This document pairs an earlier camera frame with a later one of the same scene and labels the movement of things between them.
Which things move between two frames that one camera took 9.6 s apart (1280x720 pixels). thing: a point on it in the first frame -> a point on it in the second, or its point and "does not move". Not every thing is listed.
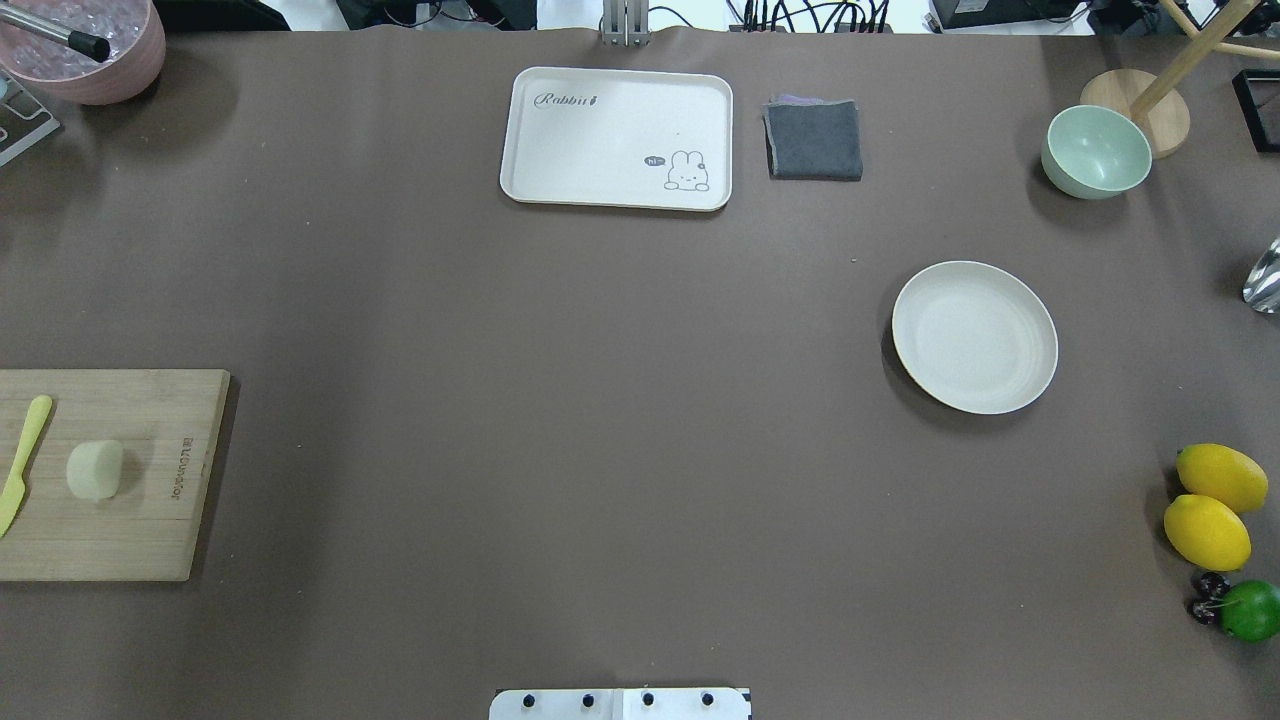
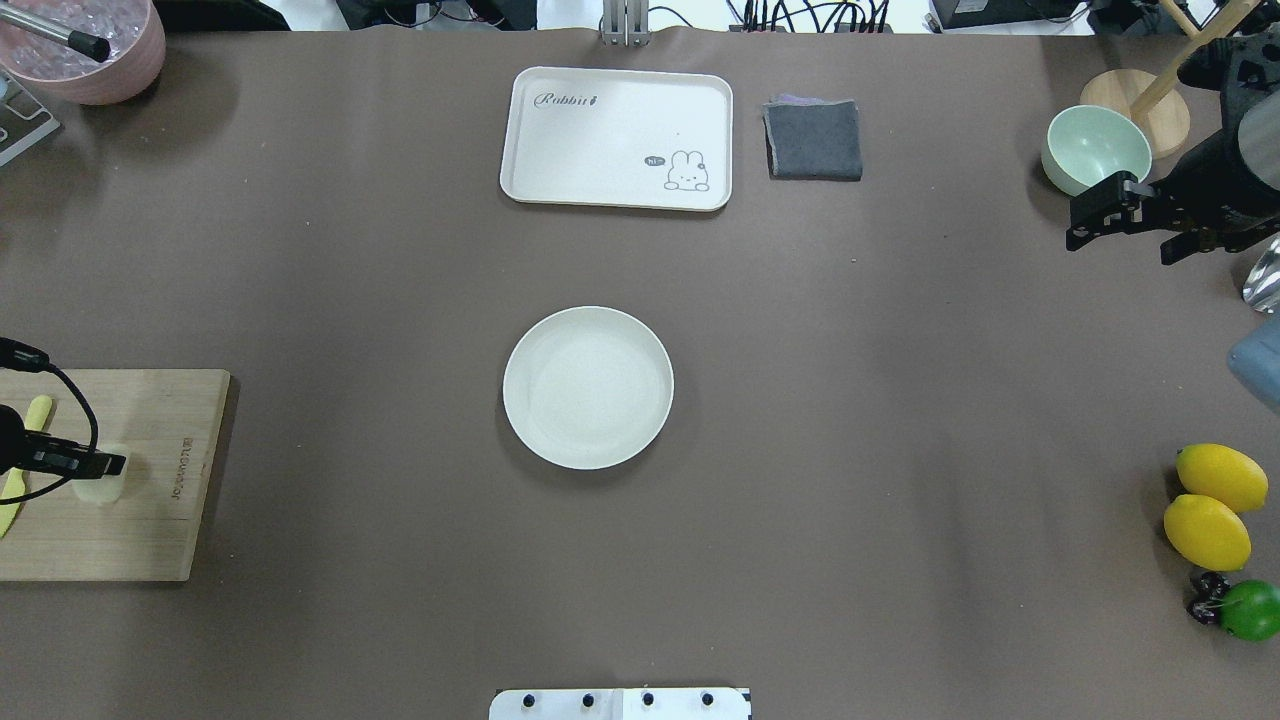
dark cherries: (1208, 590) does not move
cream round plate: (974, 337) -> (588, 388)
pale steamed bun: (93, 469) does not move
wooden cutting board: (166, 423) does not move
